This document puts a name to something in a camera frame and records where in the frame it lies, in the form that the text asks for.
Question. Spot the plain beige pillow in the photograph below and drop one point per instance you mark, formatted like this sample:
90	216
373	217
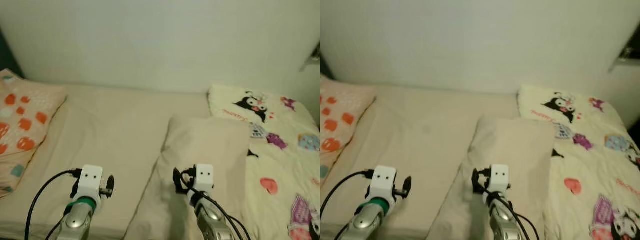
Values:
200	145
515	145

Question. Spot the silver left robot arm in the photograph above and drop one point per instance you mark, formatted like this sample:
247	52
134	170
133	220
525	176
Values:
370	221
77	221

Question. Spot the pink pillow with orange prints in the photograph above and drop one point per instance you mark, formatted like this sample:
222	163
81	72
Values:
340	120
25	125

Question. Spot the beige bed sheet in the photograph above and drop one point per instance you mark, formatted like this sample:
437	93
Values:
110	130
425	145

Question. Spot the cream cartoon print blanket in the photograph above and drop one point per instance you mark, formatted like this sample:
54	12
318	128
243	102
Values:
590	165
280	165

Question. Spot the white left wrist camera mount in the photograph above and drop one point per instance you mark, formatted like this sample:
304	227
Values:
90	180
384	181

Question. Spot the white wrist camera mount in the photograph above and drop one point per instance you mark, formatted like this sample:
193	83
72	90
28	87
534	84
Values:
384	181
499	178
90	180
204	177

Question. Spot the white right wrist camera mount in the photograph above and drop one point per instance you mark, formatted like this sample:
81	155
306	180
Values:
204	177
499	178

